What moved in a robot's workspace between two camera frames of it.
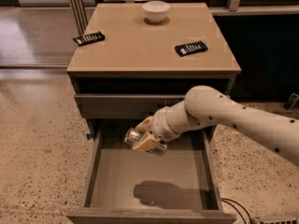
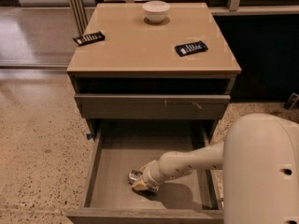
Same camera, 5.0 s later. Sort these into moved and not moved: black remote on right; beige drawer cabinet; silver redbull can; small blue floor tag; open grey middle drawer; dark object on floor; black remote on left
Moved: silver redbull can
Not moved: black remote on right; black remote on left; open grey middle drawer; beige drawer cabinet; small blue floor tag; dark object on floor
